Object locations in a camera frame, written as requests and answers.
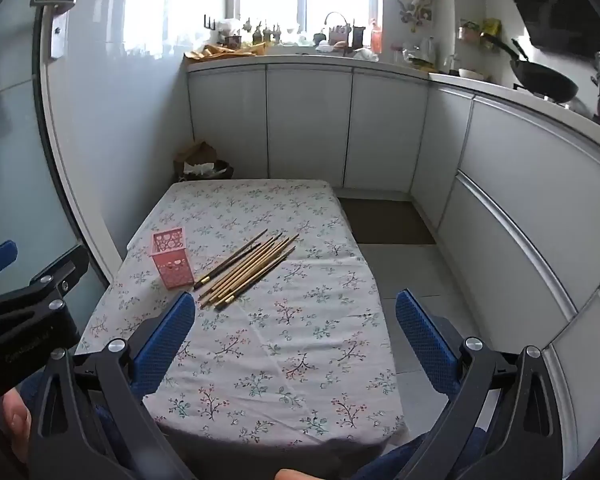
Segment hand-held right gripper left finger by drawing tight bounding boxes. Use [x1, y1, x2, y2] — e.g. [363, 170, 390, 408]
[27, 291, 197, 480]

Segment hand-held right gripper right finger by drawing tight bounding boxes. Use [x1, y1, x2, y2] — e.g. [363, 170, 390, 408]
[394, 288, 564, 480]

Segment pink perforated chopstick holder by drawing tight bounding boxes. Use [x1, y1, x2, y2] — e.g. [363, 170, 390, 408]
[149, 226, 196, 291]

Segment bunch of bamboo chopsticks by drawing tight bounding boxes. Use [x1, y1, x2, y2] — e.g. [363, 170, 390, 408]
[198, 233, 301, 311]

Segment person's left hand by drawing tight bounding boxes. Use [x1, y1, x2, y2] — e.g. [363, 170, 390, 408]
[0, 389, 32, 463]

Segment person's right hand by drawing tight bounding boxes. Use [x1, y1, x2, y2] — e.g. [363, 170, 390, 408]
[274, 467, 343, 480]

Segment frosted glass door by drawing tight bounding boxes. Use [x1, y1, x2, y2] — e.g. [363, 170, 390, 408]
[0, 0, 126, 311]

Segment floral tablecloth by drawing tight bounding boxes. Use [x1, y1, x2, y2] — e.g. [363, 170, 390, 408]
[75, 178, 406, 448]

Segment brown floor mat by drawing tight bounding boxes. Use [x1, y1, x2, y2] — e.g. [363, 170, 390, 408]
[337, 197, 437, 246]

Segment white kitchen base cabinets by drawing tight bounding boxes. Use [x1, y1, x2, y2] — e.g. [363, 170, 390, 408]
[186, 55, 600, 480]

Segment yellow cloth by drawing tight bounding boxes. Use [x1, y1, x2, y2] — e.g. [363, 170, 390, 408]
[192, 41, 269, 59]

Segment black wok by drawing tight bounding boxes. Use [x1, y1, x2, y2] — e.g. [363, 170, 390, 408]
[487, 34, 580, 103]

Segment row of small bottles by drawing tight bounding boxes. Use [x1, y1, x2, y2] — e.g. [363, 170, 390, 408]
[244, 16, 282, 44]

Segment yellow package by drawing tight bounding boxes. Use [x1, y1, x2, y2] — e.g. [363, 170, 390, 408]
[481, 18, 502, 49]

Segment metal door handle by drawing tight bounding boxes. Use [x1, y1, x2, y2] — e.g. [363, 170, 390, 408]
[30, 0, 78, 59]

